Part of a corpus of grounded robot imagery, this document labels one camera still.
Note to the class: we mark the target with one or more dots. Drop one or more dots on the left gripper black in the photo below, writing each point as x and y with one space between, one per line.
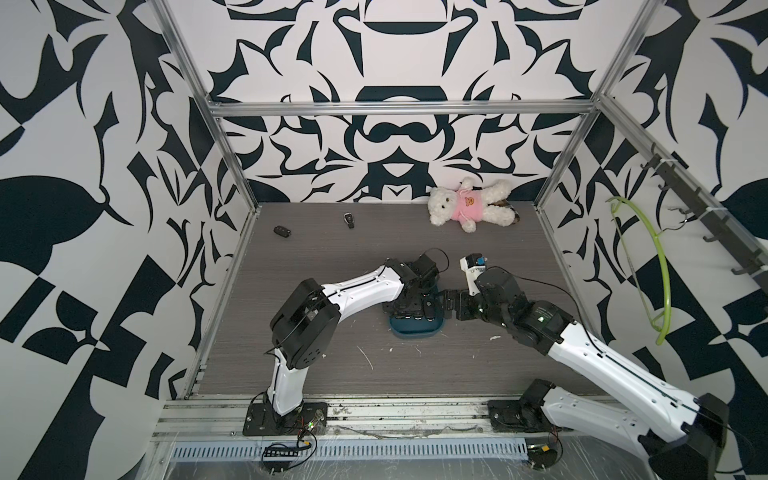
417 305

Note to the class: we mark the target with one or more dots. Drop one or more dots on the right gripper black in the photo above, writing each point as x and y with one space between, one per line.
462 304

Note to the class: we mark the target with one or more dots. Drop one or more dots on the dark teal storage box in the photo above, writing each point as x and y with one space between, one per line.
405 327

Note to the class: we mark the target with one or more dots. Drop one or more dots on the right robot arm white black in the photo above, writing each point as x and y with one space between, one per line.
679 435

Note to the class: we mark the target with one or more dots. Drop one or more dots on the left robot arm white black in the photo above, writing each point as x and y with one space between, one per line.
303 327

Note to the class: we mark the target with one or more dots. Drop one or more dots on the black connector box right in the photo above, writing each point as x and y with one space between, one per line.
542 457

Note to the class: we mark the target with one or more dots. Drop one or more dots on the black connector box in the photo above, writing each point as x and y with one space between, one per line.
542 457
278 457

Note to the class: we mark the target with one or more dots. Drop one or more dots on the black connector box left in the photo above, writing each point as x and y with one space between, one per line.
278 457

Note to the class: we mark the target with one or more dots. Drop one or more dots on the white teddy bear pink shirt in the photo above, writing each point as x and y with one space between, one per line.
469 206

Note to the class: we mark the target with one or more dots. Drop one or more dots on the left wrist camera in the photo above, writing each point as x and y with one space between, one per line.
426 271

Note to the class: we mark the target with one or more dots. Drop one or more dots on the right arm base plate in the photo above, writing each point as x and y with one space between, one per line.
516 415

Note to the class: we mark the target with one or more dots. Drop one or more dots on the car key with metal ring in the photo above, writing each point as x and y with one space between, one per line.
349 220

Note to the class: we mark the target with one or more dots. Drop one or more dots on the green hoop on wall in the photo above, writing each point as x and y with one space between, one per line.
661 323

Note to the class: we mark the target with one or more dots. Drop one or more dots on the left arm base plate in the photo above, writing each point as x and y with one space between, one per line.
262 420

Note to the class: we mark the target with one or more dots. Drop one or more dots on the black hook rail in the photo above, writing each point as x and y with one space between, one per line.
723 227

